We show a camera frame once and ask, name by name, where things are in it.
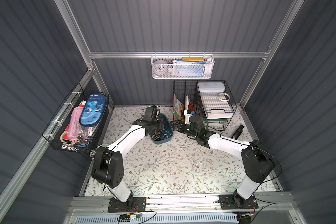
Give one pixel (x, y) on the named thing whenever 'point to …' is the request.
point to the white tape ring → (224, 96)
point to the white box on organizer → (211, 87)
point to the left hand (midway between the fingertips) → (164, 123)
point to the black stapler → (237, 132)
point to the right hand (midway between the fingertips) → (176, 122)
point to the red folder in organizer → (191, 106)
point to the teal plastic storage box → (164, 135)
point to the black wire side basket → (55, 130)
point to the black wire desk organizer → (211, 99)
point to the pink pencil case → (75, 129)
